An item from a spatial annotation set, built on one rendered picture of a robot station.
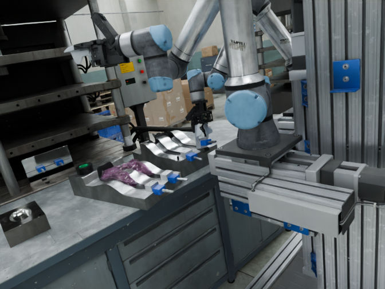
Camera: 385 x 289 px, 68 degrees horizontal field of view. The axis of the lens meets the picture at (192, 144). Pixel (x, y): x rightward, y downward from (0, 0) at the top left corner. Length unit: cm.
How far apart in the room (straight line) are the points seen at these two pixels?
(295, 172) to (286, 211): 14
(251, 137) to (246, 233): 104
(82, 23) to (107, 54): 803
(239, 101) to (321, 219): 37
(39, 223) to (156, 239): 51
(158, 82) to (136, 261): 85
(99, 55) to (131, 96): 124
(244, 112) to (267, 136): 19
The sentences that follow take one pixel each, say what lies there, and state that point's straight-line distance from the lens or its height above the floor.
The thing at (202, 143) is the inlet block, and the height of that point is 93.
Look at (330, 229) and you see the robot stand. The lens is 83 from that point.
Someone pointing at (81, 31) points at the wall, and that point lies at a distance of 896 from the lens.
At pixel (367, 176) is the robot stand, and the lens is 91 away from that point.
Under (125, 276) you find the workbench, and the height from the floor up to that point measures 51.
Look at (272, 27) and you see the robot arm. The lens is 148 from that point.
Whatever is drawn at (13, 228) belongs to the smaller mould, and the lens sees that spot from 133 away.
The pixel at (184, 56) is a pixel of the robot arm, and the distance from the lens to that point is 101.
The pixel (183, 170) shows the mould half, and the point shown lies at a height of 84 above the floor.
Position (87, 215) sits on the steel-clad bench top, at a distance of 135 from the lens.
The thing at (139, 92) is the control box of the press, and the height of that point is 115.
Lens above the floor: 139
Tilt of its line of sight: 18 degrees down
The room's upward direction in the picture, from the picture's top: 11 degrees counter-clockwise
